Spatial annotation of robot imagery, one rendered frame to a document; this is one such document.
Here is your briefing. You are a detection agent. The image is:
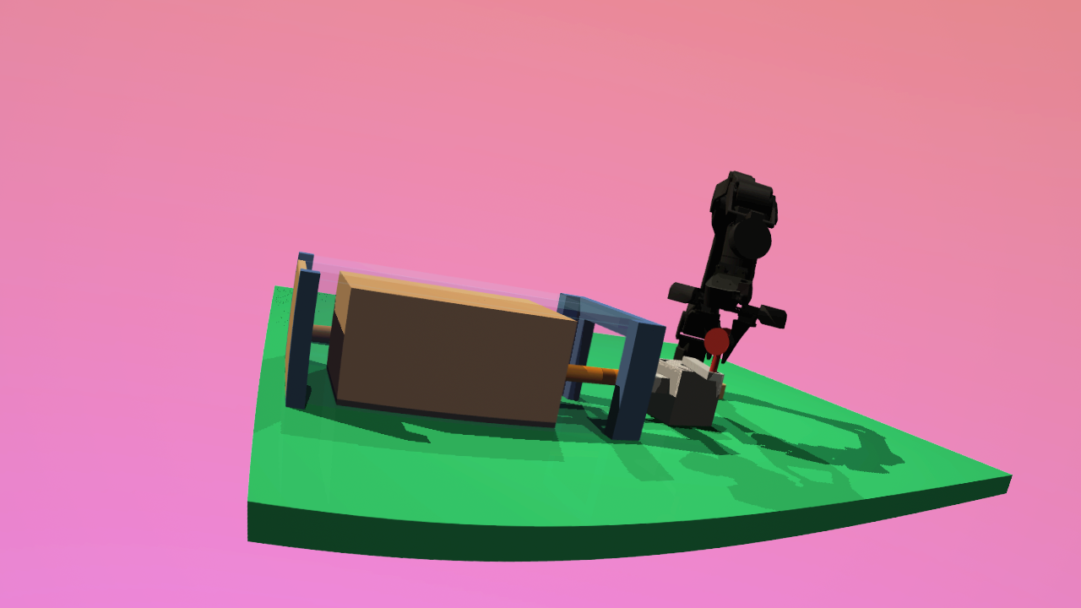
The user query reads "blue flat bar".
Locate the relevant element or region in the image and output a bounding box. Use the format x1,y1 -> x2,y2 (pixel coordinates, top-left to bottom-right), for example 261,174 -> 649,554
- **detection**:
579,296 -> 666,441

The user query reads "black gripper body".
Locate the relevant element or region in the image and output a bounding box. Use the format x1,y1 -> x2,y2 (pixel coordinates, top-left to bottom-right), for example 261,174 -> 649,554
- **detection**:
667,256 -> 787,328

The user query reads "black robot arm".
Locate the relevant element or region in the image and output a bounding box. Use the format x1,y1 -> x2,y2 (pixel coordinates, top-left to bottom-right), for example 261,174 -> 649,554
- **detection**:
673,171 -> 778,362

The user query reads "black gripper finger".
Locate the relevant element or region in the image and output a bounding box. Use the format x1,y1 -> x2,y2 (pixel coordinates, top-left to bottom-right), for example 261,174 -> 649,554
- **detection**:
721,319 -> 757,364
695,309 -> 720,360

